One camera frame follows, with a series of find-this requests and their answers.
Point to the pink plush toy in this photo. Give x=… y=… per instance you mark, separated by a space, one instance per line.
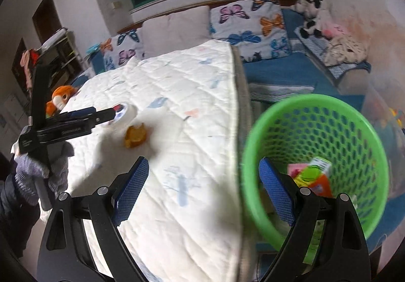
x=336 y=29

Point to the person's left forearm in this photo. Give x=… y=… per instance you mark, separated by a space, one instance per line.
x=15 y=215

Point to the dark metal shelf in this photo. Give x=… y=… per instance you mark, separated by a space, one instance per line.
x=63 y=51

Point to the clear plastic storage box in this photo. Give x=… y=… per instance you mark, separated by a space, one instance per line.
x=384 y=101

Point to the orange bread piece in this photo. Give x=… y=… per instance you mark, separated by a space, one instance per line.
x=136 y=136

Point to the blue checked folded blanket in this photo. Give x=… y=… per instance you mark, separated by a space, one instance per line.
x=316 y=48

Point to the person's left hand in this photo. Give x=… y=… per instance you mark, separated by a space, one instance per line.
x=60 y=171

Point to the white round cup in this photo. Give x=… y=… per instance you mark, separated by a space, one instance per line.
x=125 y=113

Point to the plain pale pink pillow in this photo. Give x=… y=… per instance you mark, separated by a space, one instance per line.
x=177 y=30

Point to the orange plush toy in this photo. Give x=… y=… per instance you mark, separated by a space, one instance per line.
x=60 y=98

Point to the pink hanging cloth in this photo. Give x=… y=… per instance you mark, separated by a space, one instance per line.
x=27 y=70

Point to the dark wooden door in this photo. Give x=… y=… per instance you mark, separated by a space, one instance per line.
x=46 y=16

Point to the green plastic mesh basket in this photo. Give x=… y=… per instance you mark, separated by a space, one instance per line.
x=253 y=149

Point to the black white cow plush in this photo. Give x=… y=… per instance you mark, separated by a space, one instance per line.
x=311 y=13

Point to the beige spotted cloth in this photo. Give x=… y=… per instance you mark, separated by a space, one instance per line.
x=346 y=48

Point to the orange green juice carton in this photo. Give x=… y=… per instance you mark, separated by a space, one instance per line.
x=319 y=180

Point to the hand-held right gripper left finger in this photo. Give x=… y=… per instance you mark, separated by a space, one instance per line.
x=131 y=190

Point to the pink snack wrapper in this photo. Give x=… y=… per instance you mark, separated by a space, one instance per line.
x=297 y=169

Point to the wall switch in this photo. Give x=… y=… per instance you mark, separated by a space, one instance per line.
x=116 y=5

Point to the large butterfly print pillow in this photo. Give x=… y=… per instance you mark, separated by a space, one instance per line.
x=250 y=26

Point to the yellow plastic toy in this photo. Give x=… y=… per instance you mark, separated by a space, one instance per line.
x=397 y=117

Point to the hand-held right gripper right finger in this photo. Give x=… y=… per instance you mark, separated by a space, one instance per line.
x=277 y=190

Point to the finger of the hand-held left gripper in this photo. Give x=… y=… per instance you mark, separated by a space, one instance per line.
x=80 y=113
x=106 y=115

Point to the white quilted mattress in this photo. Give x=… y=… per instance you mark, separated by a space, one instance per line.
x=177 y=149

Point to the teal plastic item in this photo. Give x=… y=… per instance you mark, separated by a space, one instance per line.
x=94 y=48

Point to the small butterfly print pillow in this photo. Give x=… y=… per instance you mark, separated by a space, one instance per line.
x=123 y=51

